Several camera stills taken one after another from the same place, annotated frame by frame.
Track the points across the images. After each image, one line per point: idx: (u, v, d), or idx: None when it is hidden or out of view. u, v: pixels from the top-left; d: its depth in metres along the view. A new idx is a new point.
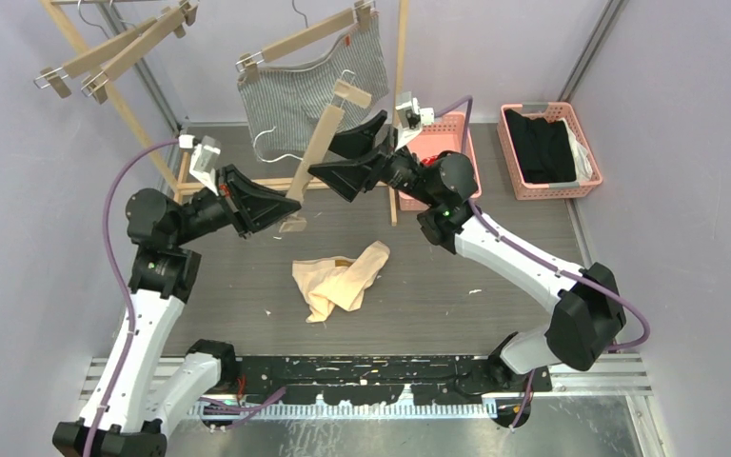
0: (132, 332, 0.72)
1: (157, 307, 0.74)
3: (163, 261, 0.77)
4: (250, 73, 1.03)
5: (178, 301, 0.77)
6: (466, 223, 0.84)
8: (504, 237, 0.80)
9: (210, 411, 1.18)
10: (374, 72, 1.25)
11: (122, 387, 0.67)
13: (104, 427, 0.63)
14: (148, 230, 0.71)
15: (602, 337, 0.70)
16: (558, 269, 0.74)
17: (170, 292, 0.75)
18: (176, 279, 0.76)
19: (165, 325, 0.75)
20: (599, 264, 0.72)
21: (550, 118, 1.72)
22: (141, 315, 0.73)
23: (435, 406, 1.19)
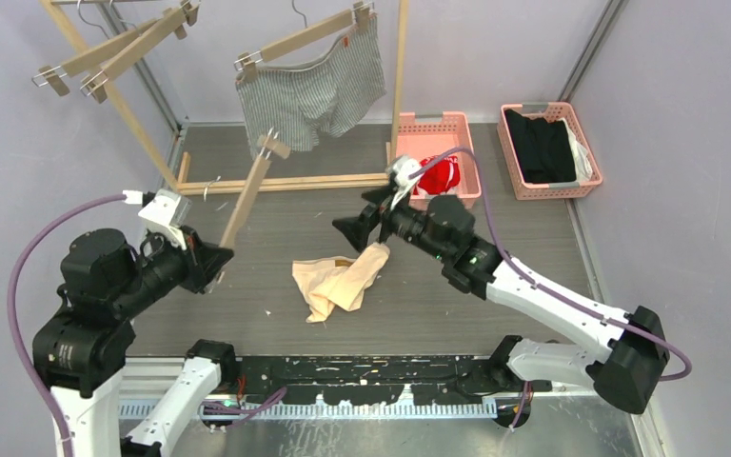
0: (68, 437, 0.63)
1: (83, 405, 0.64)
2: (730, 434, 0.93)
3: (65, 345, 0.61)
4: (249, 72, 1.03)
5: (107, 385, 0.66)
6: (498, 268, 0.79)
8: (541, 283, 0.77)
9: (210, 411, 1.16)
10: (373, 73, 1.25)
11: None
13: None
14: (87, 268, 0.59)
15: (651, 381, 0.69)
16: (603, 318, 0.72)
17: (88, 383, 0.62)
18: (91, 362, 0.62)
19: (102, 410, 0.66)
20: (644, 308, 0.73)
21: (550, 118, 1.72)
22: (69, 415, 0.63)
23: (435, 406, 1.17)
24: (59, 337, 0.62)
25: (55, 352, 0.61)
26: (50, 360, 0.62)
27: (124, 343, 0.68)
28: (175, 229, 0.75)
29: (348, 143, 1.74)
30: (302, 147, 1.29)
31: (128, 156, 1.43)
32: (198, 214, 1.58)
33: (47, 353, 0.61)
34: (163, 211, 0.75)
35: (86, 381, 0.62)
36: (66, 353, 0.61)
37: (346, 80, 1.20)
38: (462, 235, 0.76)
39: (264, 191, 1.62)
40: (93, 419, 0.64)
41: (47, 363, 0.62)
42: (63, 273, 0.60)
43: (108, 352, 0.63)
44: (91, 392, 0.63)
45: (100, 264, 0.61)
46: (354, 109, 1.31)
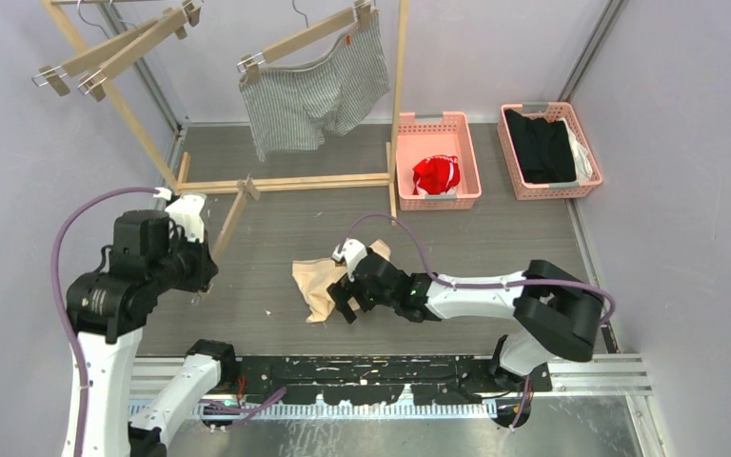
0: (87, 385, 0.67)
1: (106, 353, 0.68)
2: None
3: (99, 290, 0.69)
4: (252, 73, 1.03)
5: (129, 337, 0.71)
6: (430, 288, 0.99)
8: (458, 283, 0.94)
9: (210, 411, 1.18)
10: (373, 72, 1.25)
11: (93, 441, 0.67)
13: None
14: (137, 226, 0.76)
15: (585, 326, 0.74)
16: (503, 285, 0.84)
17: (116, 324, 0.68)
18: (122, 306, 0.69)
19: (122, 366, 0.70)
20: (538, 261, 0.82)
21: (550, 118, 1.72)
22: (91, 364, 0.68)
23: (435, 406, 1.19)
24: (94, 285, 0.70)
25: (90, 297, 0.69)
26: (84, 305, 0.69)
27: (149, 300, 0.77)
28: (201, 221, 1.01)
29: (348, 143, 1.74)
30: (304, 146, 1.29)
31: (128, 156, 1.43)
32: None
33: (82, 298, 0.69)
34: (192, 205, 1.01)
35: (113, 326, 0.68)
36: (100, 297, 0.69)
37: (348, 79, 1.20)
38: (384, 278, 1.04)
39: (264, 191, 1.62)
40: (113, 370, 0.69)
41: (79, 307, 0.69)
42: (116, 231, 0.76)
43: (135, 301, 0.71)
44: (116, 339, 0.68)
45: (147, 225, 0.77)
46: (356, 109, 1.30)
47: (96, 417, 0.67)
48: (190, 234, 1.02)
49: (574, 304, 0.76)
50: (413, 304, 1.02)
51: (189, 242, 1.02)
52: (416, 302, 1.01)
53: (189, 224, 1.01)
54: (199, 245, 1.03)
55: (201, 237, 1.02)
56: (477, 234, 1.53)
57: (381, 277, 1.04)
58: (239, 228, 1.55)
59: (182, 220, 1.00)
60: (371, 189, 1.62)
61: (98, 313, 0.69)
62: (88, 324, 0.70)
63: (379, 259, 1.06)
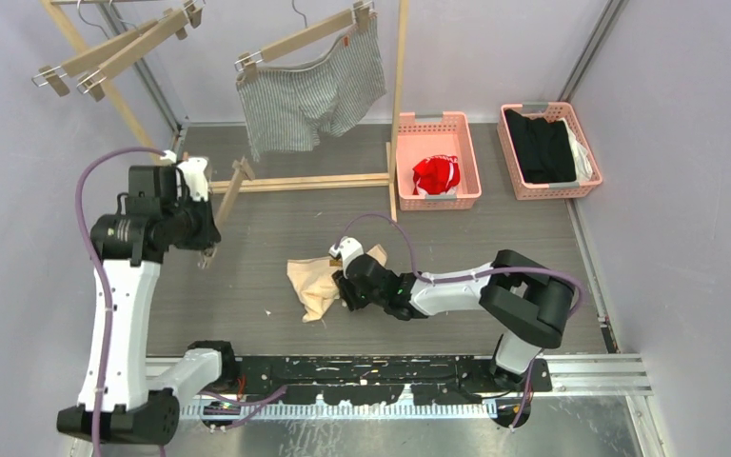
0: (110, 309, 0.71)
1: (129, 278, 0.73)
2: None
3: (123, 222, 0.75)
4: (250, 72, 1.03)
5: (150, 266, 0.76)
6: (415, 287, 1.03)
8: (435, 278, 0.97)
9: (211, 411, 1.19)
10: (372, 73, 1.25)
11: (117, 367, 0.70)
13: (108, 407, 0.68)
14: (149, 169, 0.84)
15: (554, 312, 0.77)
16: (473, 276, 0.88)
17: (141, 251, 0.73)
18: (145, 237, 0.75)
19: (143, 292, 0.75)
20: (503, 251, 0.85)
21: (550, 118, 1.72)
22: (116, 288, 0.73)
23: (435, 406, 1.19)
24: (117, 220, 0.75)
25: (115, 228, 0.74)
26: (108, 235, 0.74)
27: (167, 237, 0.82)
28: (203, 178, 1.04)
29: (348, 143, 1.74)
30: (302, 146, 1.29)
31: (128, 156, 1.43)
32: None
33: (107, 229, 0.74)
34: (196, 166, 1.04)
35: (138, 250, 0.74)
36: (125, 228, 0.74)
37: (347, 80, 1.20)
38: (374, 278, 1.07)
39: (264, 191, 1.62)
40: (136, 294, 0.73)
41: (105, 239, 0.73)
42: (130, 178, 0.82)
43: (156, 232, 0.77)
44: (139, 262, 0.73)
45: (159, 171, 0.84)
46: (354, 109, 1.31)
47: (121, 340, 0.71)
48: (195, 193, 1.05)
49: (546, 295, 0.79)
50: (400, 303, 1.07)
51: (194, 201, 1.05)
52: (402, 300, 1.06)
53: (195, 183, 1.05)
54: (204, 204, 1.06)
55: (204, 197, 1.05)
56: (477, 234, 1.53)
57: (369, 277, 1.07)
58: (239, 228, 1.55)
59: (188, 180, 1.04)
60: (371, 189, 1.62)
61: (123, 243, 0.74)
62: (112, 254, 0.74)
63: (368, 259, 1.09)
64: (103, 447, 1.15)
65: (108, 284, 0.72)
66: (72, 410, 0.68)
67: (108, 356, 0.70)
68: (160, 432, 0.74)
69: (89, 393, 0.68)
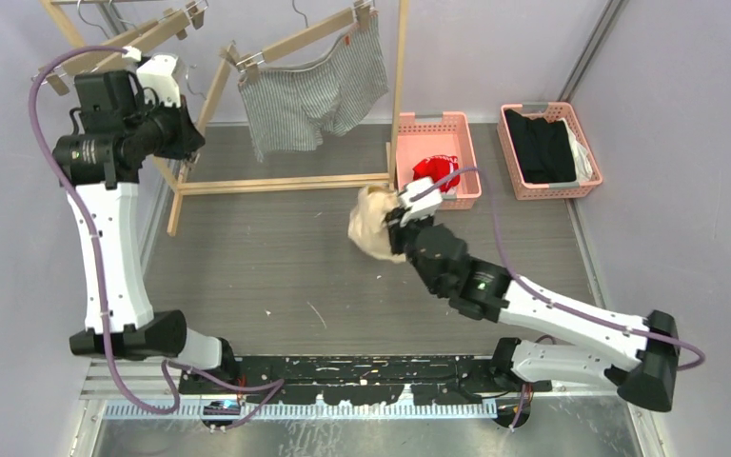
0: (96, 234, 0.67)
1: (109, 200, 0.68)
2: (730, 434, 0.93)
3: (86, 142, 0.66)
4: (251, 73, 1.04)
5: (129, 186, 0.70)
6: (507, 289, 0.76)
8: (557, 302, 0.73)
9: (210, 411, 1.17)
10: (373, 73, 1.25)
11: (117, 289, 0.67)
13: (118, 328, 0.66)
14: (100, 79, 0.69)
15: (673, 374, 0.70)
16: (626, 328, 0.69)
17: (115, 174, 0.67)
18: (115, 157, 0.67)
19: (128, 214, 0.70)
20: (658, 313, 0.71)
21: (550, 118, 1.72)
22: (96, 214, 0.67)
23: (435, 406, 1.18)
24: (80, 139, 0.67)
25: (79, 149, 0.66)
26: (74, 159, 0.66)
27: (141, 152, 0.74)
28: (174, 82, 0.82)
29: (348, 143, 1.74)
30: (304, 146, 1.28)
31: None
32: (198, 215, 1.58)
33: (69, 151, 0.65)
34: (163, 65, 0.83)
35: (111, 169, 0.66)
36: (89, 146, 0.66)
37: (348, 80, 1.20)
38: (461, 264, 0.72)
39: (264, 191, 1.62)
40: (120, 217, 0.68)
41: (69, 163, 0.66)
42: (79, 88, 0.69)
43: (127, 148, 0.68)
44: (116, 184, 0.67)
45: (112, 78, 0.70)
46: (357, 109, 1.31)
47: (114, 264, 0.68)
48: (166, 98, 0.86)
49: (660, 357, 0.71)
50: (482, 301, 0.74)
51: (166, 108, 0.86)
52: (489, 300, 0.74)
53: (161, 86, 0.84)
54: (177, 109, 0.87)
55: (178, 103, 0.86)
56: (477, 235, 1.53)
57: (458, 261, 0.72)
58: (239, 228, 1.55)
59: (150, 81, 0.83)
60: None
61: (90, 164, 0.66)
62: (84, 178, 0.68)
63: (460, 241, 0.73)
64: (103, 447, 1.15)
65: (86, 210, 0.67)
66: (81, 337, 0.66)
67: (106, 281, 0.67)
68: (172, 346, 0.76)
69: (95, 319, 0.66)
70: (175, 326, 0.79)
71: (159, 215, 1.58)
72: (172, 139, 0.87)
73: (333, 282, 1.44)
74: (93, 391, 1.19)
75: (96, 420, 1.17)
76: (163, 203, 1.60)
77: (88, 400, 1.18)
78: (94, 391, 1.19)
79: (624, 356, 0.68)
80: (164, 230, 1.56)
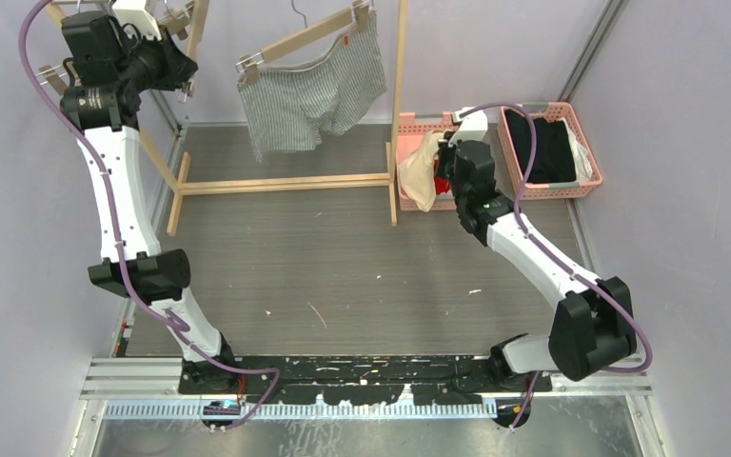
0: (106, 173, 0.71)
1: (115, 140, 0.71)
2: None
3: (91, 91, 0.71)
4: (251, 73, 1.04)
5: (133, 130, 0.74)
6: (503, 217, 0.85)
8: (533, 235, 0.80)
9: (210, 411, 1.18)
10: (372, 72, 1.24)
11: (128, 221, 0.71)
13: (131, 256, 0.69)
14: (86, 28, 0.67)
15: (601, 356, 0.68)
16: (572, 272, 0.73)
17: (122, 123, 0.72)
18: (119, 105, 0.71)
19: (133, 157, 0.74)
20: (616, 278, 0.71)
21: (550, 118, 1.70)
22: (105, 154, 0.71)
23: (436, 406, 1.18)
24: (86, 89, 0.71)
25: (86, 98, 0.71)
26: (82, 107, 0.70)
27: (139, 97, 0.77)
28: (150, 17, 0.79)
29: (348, 143, 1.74)
30: (301, 146, 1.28)
31: None
32: (198, 215, 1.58)
33: (77, 99, 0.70)
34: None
35: (116, 115, 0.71)
36: (96, 95, 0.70)
37: (347, 79, 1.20)
38: (477, 174, 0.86)
39: (264, 191, 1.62)
40: (127, 158, 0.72)
41: (78, 109, 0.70)
42: (67, 39, 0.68)
43: (128, 96, 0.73)
44: (121, 126, 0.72)
45: (98, 27, 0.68)
46: (355, 108, 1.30)
47: (124, 197, 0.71)
48: (147, 33, 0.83)
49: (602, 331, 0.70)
50: (477, 211, 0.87)
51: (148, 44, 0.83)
52: (483, 215, 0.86)
53: (139, 21, 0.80)
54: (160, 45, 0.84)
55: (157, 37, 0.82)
56: None
57: (475, 170, 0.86)
58: (239, 228, 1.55)
59: (127, 17, 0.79)
60: (371, 189, 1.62)
61: (97, 110, 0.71)
62: (90, 123, 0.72)
63: (489, 160, 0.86)
64: (103, 448, 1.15)
65: (95, 151, 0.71)
66: (100, 267, 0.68)
67: (118, 211, 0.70)
68: (180, 280, 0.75)
69: (109, 248, 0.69)
70: (180, 262, 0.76)
71: (159, 215, 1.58)
72: (161, 74, 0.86)
73: (333, 282, 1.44)
74: (93, 391, 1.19)
75: (96, 420, 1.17)
76: (163, 203, 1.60)
77: (88, 400, 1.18)
78: (94, 391, 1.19)
79: (557, 292, 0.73)
80: (165, 230, 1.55)
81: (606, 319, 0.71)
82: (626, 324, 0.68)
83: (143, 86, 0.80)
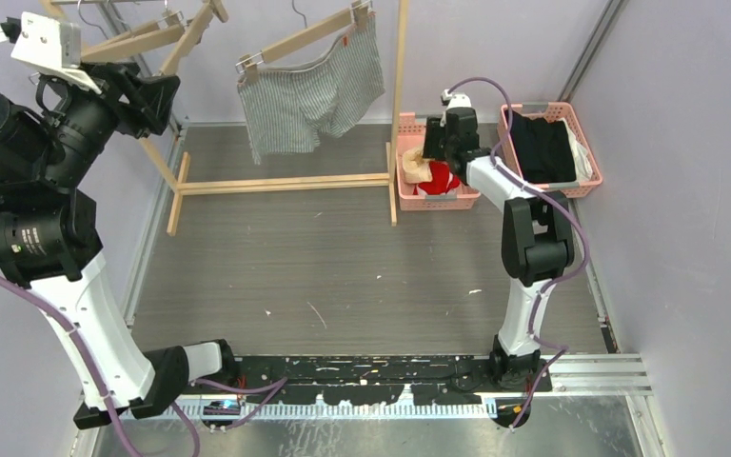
0: (73, 327, 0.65)
1: (73, 293, 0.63)
2: None
3: (25, 228, 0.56)
4: (251, 74, 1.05)
5: (91, 264, 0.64)
6: (481, 157, 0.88)
8: (500, 167, 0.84)
9: (210, 411, 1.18)
10: (371, 73, 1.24)
11: (110, 372, 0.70)
13: (124, 402, 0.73)
14: None
15: (538, 255, 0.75)
16: (522, 186, 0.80)
17: (76, 268, 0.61)
18: (65, 239, 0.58)
19: (98, 295, 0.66)
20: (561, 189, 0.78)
21: (550, 118, 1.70)
22: (64, 307, 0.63)
23: (436, 406, 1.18)
24: (15, 223, 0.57)
25: (17, 238, 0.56)
26: (16, 250, 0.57)
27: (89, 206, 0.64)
28: (78, 74, 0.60)
29: (347, 143, 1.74)
30: (301, 147, 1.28)
31: (128, 155, 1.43)
32: (198, 215, 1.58)
33: (9, 245, 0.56)
34: (47, 50, 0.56)
35: (68, 259, 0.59)
36: (31, 238, 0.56)
37: (347, 80, 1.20)
38: (460, 127, 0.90)
39: (264, 191, 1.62)
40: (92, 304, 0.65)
41: (13, 255, 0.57)
42: None
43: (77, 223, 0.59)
44: (79, 273, 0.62)
45: (5, 138, 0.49)
46: (355, 109, 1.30)
47: (100, 350, 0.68)
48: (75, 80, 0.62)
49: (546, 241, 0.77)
50: (457, 153, 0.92)
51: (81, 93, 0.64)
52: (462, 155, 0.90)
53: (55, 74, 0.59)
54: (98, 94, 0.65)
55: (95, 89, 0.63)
56: (477, 235, 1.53)
57: (458, 123, 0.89)
58: (239, 228, 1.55)
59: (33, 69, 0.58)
60: (371, 189, 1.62)
61: (42, 254, 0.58)
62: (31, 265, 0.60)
63: (472, 113, 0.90)
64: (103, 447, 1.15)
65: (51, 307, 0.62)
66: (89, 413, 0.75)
67: (98, 366, 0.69)
68: (175, 387, 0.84)
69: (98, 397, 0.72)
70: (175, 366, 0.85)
71: (159, 215, 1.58)
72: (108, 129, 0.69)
73: (333, 282, 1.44)
74: None
75: None
76: (163, 203, 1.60)
77: None
78: None
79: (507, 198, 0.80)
80: (165, 230, 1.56)
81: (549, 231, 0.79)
82: (565, 229, 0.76)
83: (86, 166, 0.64)
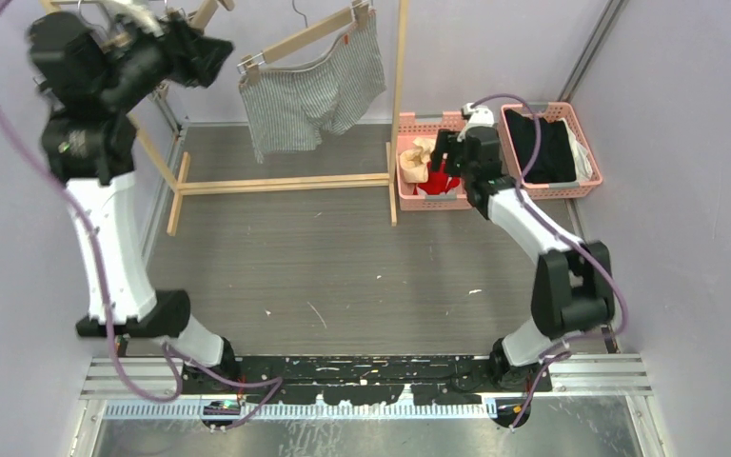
0: (92, 230, 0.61)
1: (104, 196, 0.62)
2: None
3: (76, 130, 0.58)
4: (252, 74, 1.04)
5: (124, 178, 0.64)
6: (504, 190, 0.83)
8: (528, 205, 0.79)
9: (210, 411, 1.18)
10: (372, 72, 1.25)
11: (117, 283, 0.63)
13: (121, 320, 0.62)
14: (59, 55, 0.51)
15: (576, 314, 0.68)
16: (557, 233, 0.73)
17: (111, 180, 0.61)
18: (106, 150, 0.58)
19: (123, 208, 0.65)
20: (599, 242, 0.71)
21: (550, 118, 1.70)
22: (91, 209, 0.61)
23: (436, 406, 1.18)
24: (66, 126, 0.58)
25: (67, 139, 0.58)
26: (63, 152, 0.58)
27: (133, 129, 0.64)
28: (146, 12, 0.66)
29: (347, 143, 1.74)
30: (303, 146, 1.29)
31: None
32: (198, 215, 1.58)
33: (57, 143, 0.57)
34: None
35: (104, 168, 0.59)
36: (79, 140, 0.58)
37: (347, 79, 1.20)
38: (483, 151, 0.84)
39: (264, 191, 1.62)
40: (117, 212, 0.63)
41: (59, 155, 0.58)
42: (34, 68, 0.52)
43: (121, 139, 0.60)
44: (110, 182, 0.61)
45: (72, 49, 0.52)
46: (355, 108, 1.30)
47: (113, 259, 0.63)
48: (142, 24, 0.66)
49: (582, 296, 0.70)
50: (479, 184, 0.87)
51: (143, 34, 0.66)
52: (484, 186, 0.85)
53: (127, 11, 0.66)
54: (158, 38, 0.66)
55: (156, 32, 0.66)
56: (477, 235, 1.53)
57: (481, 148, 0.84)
58: (238, 228, 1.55)
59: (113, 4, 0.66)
60: (371, 189, 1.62)
61: (83, 159, 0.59)
62: (76, 171, 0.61)
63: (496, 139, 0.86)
64: (103, 447, 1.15)
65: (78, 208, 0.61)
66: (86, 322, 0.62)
67: (106, 271, 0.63)
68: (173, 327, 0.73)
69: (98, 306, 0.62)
70: (178, 306, 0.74)
71: (159, 215, 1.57)
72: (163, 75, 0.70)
73: (333, 282, 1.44)
74: (92, 391, 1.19)
75: (96, 419, 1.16)
76: (163, 203, 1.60)
77: (88, 400, 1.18)
78: (94, 391, 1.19)
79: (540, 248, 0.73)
80: (165, 230, 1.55)
81: (586, 286, 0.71)
82: (605, 288, 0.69)
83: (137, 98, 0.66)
